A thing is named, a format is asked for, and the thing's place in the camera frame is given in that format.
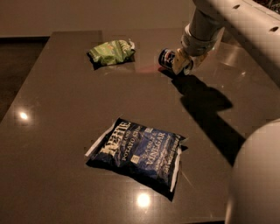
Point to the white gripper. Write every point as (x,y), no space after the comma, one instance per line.
(196,46)

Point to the blue pepsi can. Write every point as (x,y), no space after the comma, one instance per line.
(166,58)

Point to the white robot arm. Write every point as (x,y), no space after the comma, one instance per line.
(254,192)

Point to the green chip bag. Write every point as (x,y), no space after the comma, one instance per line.
(112,53)

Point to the blue kettle chip bag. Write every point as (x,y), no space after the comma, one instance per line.
(149,156)

